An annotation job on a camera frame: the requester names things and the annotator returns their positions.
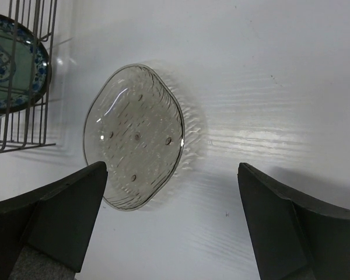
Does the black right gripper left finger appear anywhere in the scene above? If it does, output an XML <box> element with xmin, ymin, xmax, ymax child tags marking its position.
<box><xmin>0</xmin><ymin>162</ymin><xmax>108</xmax><ymax>279</ymax></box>

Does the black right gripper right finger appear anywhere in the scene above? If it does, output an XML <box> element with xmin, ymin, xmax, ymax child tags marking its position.
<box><xmin>237</xmin><ymin>163</ymin><xmax>350</xmax><ymax>279</ymax></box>

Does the clear glass square plate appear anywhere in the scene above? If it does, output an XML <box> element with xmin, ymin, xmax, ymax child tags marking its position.
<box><xmin>83</xmin><ymin>64</ymin><xmax>185</xmax><ymax>211</ymax></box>

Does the blue white patterned plate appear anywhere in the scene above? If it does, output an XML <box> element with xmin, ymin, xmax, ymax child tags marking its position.
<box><xmin>0</xmin><ymin>15</ymin><xmax>51</xmax><ymax>115</ymax></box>

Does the grey wire dish rack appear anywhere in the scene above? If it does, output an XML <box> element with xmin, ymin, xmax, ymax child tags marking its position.
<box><xmin>0</xmin><ymin>1</ymin><xmax>58</xmax><ymax>153</ymax></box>

